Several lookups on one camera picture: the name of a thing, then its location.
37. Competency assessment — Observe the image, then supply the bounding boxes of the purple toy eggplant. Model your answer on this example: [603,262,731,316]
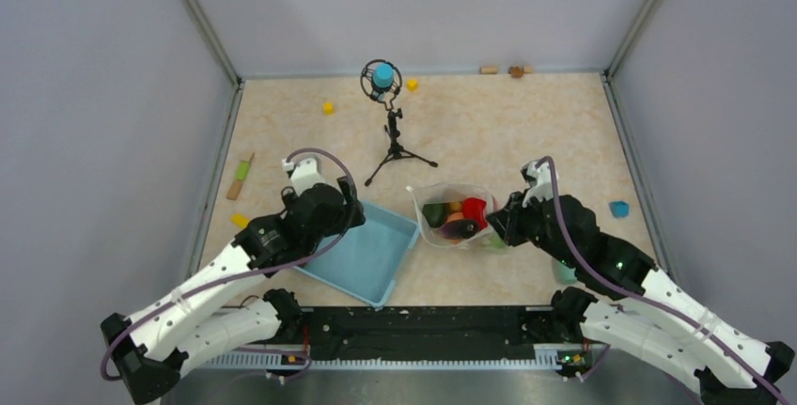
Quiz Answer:
[437,219,481,243]

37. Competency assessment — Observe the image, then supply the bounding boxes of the teal plastic bottle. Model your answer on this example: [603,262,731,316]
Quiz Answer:
[552,260,578,286]

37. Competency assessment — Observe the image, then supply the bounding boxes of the clear polka dot zip bag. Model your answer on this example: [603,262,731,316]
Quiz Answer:
[406,183,506,250]

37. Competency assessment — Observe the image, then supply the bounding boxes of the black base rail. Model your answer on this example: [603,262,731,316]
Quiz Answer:
[242,305,599,366]

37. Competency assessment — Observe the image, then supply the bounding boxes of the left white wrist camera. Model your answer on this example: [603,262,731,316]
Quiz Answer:
[282,157,328,195]

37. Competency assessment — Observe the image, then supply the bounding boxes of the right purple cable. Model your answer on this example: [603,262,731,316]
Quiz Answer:
[536,155,795,405]

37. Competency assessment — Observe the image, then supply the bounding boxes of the yellow cube left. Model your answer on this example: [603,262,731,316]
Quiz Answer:
[322,101,335,116]

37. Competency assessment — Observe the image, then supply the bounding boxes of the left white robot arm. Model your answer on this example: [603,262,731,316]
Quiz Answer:
[100,174,366,404]

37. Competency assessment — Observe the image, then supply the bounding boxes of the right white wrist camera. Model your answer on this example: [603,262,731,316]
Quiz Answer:
[521,158,558,208]

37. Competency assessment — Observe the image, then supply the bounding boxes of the red toy bell pepper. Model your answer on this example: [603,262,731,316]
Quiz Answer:
[461,197,488,230]

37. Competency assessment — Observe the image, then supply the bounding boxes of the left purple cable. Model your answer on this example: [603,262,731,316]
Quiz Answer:
[101,148,359,382]

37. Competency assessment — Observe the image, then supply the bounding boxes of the green and wood toy block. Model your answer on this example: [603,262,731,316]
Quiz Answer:
[226,151,255,201]

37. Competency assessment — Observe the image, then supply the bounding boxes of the blue toy block right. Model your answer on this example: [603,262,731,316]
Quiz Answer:
[609,200,631,219]

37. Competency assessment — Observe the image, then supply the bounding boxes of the purple cable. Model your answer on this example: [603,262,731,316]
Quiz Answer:
[101,148,359,382]
[536,155,795,405]

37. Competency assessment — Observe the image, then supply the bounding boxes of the dark green toy avocado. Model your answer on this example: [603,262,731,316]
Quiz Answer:
[421,203,448,228]

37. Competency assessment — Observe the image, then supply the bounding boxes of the blue perforated plastic basket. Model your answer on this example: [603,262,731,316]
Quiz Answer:
[296,201,419,309]

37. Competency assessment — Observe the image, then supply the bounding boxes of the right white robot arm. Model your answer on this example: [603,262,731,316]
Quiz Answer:
[485,192,795,404]

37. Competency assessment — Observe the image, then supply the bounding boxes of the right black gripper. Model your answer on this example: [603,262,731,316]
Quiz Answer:
[486,186,577,268]

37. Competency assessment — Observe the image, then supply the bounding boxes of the brown wooden piece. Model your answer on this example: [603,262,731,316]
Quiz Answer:
[508,66,525,79]

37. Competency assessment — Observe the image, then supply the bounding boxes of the blue microphone on tripod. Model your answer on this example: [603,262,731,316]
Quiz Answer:
[359,58,439,188]

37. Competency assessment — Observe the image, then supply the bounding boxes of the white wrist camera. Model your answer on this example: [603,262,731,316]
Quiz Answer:
[282,157,328,195]
[521,158,558,208]

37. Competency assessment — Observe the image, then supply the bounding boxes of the orange toy peach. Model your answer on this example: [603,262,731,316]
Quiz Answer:
[445,211,465,223]

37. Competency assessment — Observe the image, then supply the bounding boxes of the yellow block front left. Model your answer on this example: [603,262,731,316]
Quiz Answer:
[230,213,250,229]

